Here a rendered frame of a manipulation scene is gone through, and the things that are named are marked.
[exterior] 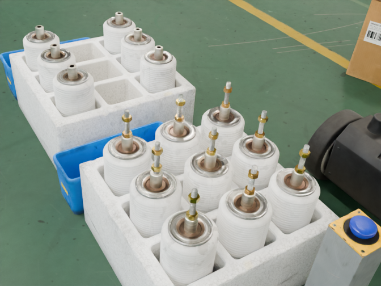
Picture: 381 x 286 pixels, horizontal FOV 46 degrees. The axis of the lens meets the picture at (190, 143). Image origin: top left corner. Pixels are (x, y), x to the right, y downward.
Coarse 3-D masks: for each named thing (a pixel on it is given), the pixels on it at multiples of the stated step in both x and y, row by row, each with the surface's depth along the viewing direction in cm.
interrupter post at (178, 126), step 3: (174, 120) 93; (183, 120) 93; (174, 123) 93; (177, 123) 93; (180, 123) 93; (183, 123) 93; (174, 126) 94; (177, 126) 93; (180, 126) 93; (183, 126) 94; (174, 129) 94; (177, 129) 94; (180, 129) 94; (183, 129) 94; (174, 132) 94; (177, 132) 94; (180, 132) 94; (183, 132) 95
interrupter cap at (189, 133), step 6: (162, 126) 96; (168, 126) 96; (186, 126) 97; (192, 126) 96; (162, 132) 94; (168, 132) 94; (186, 132) 95; (192, 132) 95; (168, 138) 92; (174, 138) 93; (180, 138) 93; (186, 138) 93; (192, 138) 93
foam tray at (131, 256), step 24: (96, 168) 95; (96, 192) 90; (264, 192) 93; (96, 216) 95; (120, 216) 85; (216, 216) 87; (312, 216) 92; (336, 216) 89; (96, 240) 102; (120, 240) 85; (144, 240) 81; (288, 240) 84; (312, 240) 86; (120, 264) 90; (144, 264) 77; (216, 264) 82; (240, 264) 79; (264, 264) 80; (288, 264) 86; (312, 264) 93
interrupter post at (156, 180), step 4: (152, 172) 80; (160, 172) 81; (152, 176) 80; (156, 176) 80; (160, 176) 80; (152, 180) 81; (156, 180) 80; (160, 180) 81; (152, 184) 81; (156, 184) 81; (160, 184) 81; (156, 188) 82
